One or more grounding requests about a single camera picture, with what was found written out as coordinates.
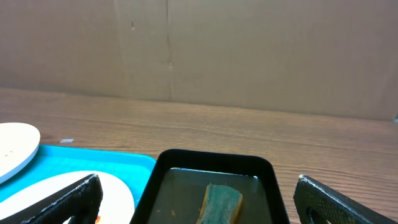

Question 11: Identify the black water tray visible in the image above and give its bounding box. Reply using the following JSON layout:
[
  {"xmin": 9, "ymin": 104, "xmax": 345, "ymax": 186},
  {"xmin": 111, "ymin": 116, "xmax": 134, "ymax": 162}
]
[{"xmin": 131, "ymin": 149, "xmax": 289, "ymax": 224}]

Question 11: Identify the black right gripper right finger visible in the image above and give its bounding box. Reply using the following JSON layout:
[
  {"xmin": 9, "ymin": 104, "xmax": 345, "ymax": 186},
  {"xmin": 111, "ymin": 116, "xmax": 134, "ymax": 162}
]
[{"xmin": 294, "ymin": 174, "xmax": 397, "ymax": 224}]

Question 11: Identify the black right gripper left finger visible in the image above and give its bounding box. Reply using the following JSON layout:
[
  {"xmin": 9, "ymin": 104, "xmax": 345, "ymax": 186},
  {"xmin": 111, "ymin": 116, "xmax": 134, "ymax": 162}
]
[{"xmin": 1, "ymin": 174, "xmax": 103, "ymax": 224}]

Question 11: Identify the green yellow sponge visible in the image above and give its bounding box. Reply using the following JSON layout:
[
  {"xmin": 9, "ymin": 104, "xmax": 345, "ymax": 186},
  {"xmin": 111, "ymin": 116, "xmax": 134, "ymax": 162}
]
[{"xmin": 196, "ymin": 184, "xmax": 243, "ymax": 224}]

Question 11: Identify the white plate with red stain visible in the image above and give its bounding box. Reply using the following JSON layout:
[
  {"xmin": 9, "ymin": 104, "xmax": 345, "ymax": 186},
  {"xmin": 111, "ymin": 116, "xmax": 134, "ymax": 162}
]
[{"xmin": 1, "ymin": 123, "xmax": 40, "ymax": 183}]

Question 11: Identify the blue plastic tray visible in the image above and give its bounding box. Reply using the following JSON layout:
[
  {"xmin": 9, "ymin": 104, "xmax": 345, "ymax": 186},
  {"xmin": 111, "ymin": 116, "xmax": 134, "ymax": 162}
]
[{"xmin": 1, "ymin": 145, "xmax": 156, "ymax": 205}]

